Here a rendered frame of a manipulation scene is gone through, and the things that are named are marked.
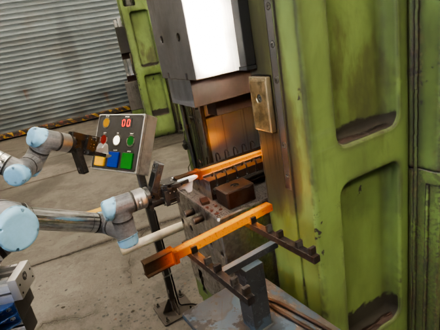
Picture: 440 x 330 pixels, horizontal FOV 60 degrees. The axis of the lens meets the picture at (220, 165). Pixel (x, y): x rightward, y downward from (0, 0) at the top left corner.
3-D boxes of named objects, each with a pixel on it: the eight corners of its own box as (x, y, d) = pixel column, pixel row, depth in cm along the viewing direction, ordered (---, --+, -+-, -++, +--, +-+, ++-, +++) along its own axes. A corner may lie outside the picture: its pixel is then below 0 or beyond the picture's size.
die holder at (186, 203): (238, 323, 143) (217, 219, 127) (194, 275, 175) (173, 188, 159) (344, 262, 166) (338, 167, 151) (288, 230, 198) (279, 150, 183)
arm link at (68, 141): (61, 151, 145) (50, 150, 150) (73, 153, 149) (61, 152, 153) (65, 132, 145) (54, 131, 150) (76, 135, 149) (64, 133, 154)
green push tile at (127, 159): (130, 169, 173) (132, 153, 174) (119, 168, 177) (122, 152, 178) (133, 170, 174) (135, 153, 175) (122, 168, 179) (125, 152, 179)
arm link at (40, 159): (10, 174, 139) (22, 149, 136) (22, 164, 149) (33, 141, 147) (31, 184, 141) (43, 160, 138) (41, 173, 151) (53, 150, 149)
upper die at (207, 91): (194, 107, 130) (189, 80, 127) (172, 103, 147) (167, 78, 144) (290, 81, 148) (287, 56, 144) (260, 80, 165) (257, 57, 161)
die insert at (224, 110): (217, 116, 140) (215, 100, 137) (207, 114, 146) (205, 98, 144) (281, 97, 152) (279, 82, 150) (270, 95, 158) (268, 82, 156)
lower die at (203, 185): (212, 200, 142) (208, 179, 139) (190, 186, 159) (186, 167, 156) (298, 165, 160) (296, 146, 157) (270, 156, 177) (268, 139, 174)
